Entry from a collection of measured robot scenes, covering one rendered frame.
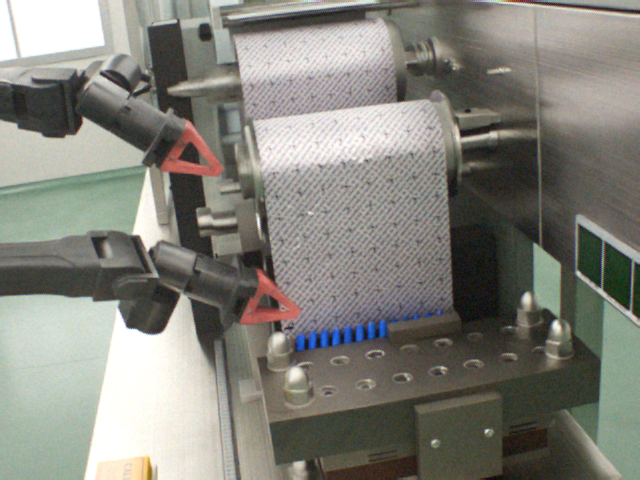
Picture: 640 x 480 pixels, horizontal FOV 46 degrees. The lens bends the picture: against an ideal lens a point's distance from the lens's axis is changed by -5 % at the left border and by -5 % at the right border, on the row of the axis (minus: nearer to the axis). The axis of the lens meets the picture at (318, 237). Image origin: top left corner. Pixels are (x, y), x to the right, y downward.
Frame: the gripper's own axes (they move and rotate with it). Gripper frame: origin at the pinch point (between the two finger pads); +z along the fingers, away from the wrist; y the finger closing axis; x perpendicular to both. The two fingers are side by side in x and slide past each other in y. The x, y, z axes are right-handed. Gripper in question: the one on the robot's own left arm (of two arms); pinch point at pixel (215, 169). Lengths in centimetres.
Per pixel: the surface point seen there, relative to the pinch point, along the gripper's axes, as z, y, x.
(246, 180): 3.4, 4.7, 1.7
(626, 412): 174, -101, -19
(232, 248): 8.1, -1.6, -8.6
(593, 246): 32.4, 31.9, 19.6
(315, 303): 19.5, 7.3, -7.2
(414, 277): 29.0, 7.2, 2.6
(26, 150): -63, -549, -172
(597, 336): 70, -6, 8
